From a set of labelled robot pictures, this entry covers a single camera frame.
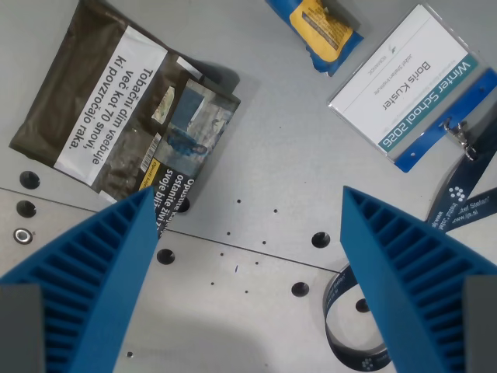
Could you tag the white conference name badge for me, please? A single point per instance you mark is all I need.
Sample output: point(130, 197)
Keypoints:
point(411, 83)

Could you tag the blue bag with yellow label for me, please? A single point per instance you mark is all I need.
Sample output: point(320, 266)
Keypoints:
point(324, 33)

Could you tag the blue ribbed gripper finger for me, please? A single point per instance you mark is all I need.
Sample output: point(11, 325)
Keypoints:
point(97, 279)
point(407, 279)

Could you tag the dark tobacco pouch with warning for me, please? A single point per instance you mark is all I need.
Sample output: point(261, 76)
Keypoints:
point(116, 112)

